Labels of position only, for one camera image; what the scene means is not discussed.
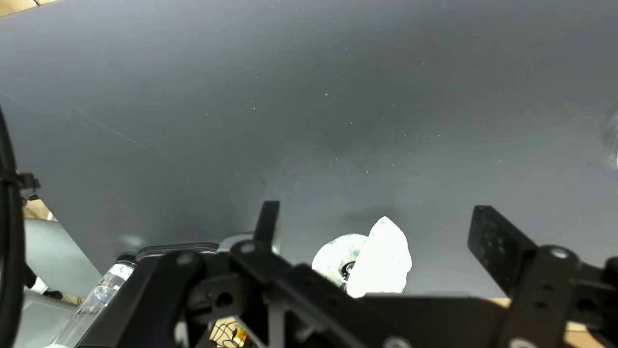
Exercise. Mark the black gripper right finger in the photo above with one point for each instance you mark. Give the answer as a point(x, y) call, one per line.
point(499, 246)

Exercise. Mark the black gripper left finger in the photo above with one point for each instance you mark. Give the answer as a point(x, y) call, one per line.
point(267, 223)

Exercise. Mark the white green patterned towel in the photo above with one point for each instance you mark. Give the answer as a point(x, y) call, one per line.
point(377, 261)

